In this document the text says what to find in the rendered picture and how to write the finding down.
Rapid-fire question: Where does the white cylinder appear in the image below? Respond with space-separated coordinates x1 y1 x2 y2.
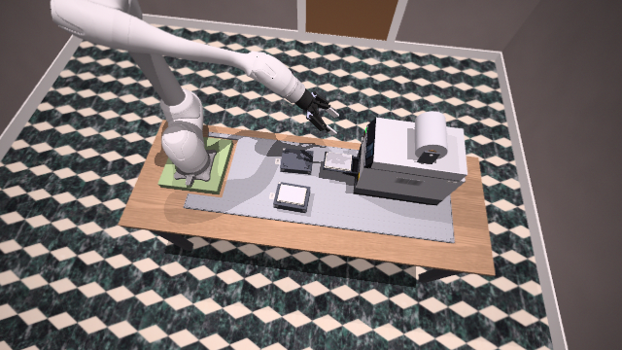
415 111 448 159

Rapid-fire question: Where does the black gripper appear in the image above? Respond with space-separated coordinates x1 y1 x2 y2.
295 89 339 135

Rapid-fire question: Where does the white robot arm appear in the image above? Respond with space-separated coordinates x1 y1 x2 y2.
51 0 305 187

